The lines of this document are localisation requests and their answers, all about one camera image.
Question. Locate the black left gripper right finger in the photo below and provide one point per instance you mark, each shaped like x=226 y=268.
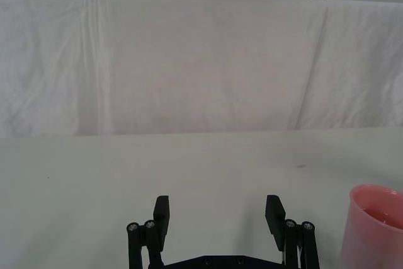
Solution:
x=277 y=218

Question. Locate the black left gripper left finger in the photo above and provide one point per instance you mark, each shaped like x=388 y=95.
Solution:
x=161 y=218

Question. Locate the white table cloth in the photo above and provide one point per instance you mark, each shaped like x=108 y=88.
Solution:
x=201 y=171

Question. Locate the pink plastic cup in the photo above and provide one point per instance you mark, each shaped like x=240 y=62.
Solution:
x=373 y=225

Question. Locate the white curtain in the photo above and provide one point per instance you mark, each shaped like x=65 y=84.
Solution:
x=201 y=61

